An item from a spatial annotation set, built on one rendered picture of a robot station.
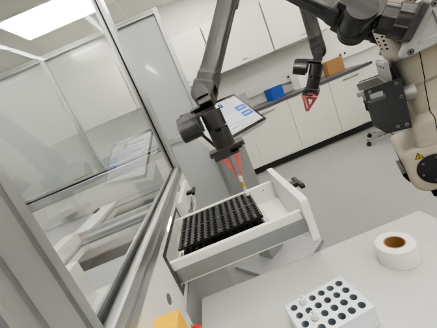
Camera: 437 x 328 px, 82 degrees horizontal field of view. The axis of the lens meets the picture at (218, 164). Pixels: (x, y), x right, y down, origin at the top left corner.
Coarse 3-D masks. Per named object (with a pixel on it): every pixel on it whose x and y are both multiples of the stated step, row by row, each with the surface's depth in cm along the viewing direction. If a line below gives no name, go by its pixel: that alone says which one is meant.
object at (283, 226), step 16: (256, 192) 81; (272, 192) 81; (272, 208) 75; (176, 224) 81; (272, 224) 57; (288, 224) 57; (304, 224) 57; (176, 240) 74; (224, 240) 58; (240, 240) 57; (256, 240) 57; (272, 240) 58; (288, 240) 58; (176, 256) 68; (192, 256) 58; (208, 256) 58; (224, 256) 58; (240, 256) 58; (176, 272) 58; (192, 272) 58; (208, 272) 58
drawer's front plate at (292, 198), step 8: (272, 176) 75; (280, 176) 71; (280, 184) 68; (288, 184) 64; (280, 192) 73; (288, 192) 62; (296, 192) 58; (288, 200) 66; (296, 200) 57; (304, 200) 54; (288, 208) 71; (296, 208) 61; (304, 208) 55; (304, 216) 55; (312, 216) 55; (312, 224) 56; (312, 232) 56
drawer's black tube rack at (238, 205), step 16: (208, 208) 78; (224, 208) 73; (240, 208) 69; (192, 224) 72; (208, 224) 68; (224, 224) 65; (240, 224) 61; (256, 224) 62; (192, 240) 62; (208, 240) 65
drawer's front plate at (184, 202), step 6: (186, 180) 112; (186, 186) 106; (180, 192) 97; (186, 192) 101; (180, 198) 89; (186, 198) 96; (192, 198) 109; (180, 204) 86; (186, 204) 91; (192, 204) 104; (180, 210) 86; (186, 210) 87
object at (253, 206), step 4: (248, 196) 75; (248, 200) 72; (252, 200) 71; (252, 204) 69; (256, 204) 67; (252, 208) 66; (256, 208) 66; (256, 212) 63; (260, 212) 62; (256, 216) 62; (260, 216) 61
